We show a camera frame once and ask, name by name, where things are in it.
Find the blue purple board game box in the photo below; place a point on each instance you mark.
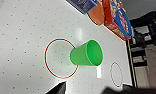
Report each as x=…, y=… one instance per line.
x=82, y=4

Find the blue snack box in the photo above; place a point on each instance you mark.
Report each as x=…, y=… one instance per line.
x=115, y=20

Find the yellow game table white top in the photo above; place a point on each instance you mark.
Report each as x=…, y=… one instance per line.
x=20, y=33

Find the green plastic cup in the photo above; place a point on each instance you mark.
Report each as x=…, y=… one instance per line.
x=84, y=55

